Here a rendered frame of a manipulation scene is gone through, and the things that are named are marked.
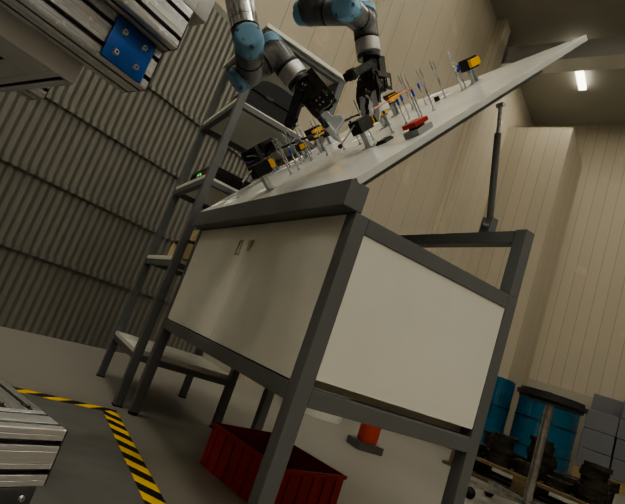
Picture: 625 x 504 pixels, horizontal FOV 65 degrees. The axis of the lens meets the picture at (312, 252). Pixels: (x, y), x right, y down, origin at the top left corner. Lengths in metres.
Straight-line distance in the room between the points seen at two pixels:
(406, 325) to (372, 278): 0.15
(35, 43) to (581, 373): 9.75
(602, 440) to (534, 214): 3.75
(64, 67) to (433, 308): 0.96
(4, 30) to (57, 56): 0.09
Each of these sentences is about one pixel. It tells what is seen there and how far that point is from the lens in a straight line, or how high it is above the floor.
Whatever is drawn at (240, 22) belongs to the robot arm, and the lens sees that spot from 1.37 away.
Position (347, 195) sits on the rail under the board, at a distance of 1.10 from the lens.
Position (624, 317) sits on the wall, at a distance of 10.30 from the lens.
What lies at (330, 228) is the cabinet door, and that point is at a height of 0.76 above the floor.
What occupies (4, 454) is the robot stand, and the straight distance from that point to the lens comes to 0.90.
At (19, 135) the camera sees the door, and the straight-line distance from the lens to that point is 3.38.
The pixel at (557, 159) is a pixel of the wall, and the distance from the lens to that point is 9.97.
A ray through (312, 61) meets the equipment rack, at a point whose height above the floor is 1.82.
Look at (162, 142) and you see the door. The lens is 3.83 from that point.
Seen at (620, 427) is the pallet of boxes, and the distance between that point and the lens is 8.95.
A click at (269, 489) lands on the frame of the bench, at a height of 0.19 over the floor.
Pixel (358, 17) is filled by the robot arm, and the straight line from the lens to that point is 1.55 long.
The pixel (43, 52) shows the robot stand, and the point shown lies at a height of 0.82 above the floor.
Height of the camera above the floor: 0.48
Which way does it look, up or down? 11 degrees up
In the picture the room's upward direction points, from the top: 19 degrees clockwise
